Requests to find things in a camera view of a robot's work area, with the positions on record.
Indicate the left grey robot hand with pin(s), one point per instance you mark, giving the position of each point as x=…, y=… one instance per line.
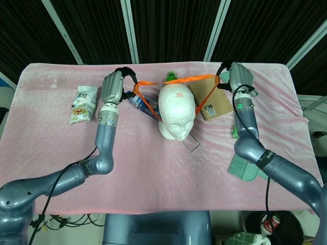
x=111, y=88

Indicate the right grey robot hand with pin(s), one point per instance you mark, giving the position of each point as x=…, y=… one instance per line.
x=240, y=76

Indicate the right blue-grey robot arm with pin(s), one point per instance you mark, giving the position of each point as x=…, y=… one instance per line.
x=250, y=145

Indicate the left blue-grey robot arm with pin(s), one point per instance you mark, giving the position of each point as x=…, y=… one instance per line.
x=104, y=143

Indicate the white foam mannequin head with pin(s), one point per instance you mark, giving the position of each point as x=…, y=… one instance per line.
x=176, y=109

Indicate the green plastic dustpan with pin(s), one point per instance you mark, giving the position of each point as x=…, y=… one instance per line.
x=224, y=77

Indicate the blue drink bottle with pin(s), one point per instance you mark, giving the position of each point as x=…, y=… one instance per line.
x=139, y=102

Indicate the white snack bag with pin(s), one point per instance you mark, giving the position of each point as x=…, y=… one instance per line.
x=83, y=104

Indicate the brown spiral notebook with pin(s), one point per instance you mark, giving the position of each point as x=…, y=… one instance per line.
x=217, y=102

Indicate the green wet wipes pack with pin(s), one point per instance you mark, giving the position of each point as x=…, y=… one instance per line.
x=234, y=131

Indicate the green capped bottle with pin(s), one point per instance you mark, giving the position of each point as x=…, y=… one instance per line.
x=170, y=76

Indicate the green hand brush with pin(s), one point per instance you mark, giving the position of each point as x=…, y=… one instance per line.
x=242, y=169

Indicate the pink velvet tablecloth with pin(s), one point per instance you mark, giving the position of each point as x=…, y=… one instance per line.
x=153, y=178

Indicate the blue-grey robot torso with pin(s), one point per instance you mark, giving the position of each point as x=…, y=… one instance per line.
x=157, y=228

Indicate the red white paper cup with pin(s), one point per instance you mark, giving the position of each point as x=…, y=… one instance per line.
x=269, y=224

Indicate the green grid pattern bag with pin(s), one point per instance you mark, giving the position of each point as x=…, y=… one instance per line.
x=241, y=238

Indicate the white partition frame post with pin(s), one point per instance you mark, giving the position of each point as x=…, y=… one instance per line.
x=306, y=46
x=130, y=30
x=217, y=28
x=64, y=33

